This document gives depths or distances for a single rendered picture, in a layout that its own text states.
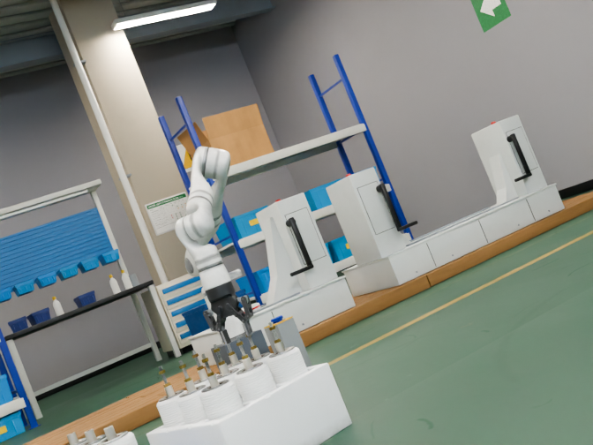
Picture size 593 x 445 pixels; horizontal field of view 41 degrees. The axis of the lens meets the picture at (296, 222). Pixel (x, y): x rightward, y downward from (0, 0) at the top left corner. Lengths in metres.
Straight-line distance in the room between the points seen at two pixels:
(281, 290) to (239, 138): 3.21
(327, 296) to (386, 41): 5.34
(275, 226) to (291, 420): 2.63
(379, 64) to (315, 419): 7.71
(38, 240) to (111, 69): 2.09
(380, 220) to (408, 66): 4.55
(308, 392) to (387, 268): 2.72
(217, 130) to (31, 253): 2.18
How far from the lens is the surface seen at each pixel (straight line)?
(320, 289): 4.52
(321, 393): 2.20
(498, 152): 5.74
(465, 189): 9.06
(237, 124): 7.62
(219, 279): 2.12
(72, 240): 8.21
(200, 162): 2.36
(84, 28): 9.13
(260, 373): 2.13
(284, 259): 4.64
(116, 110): 8.86
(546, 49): 7.86
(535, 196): 5.61
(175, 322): 7.69
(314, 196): 7.73
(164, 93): 11.59
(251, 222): 7.36
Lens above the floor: 0.49
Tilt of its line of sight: 2 degrees up
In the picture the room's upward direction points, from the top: 22 degrees counter-clockwise
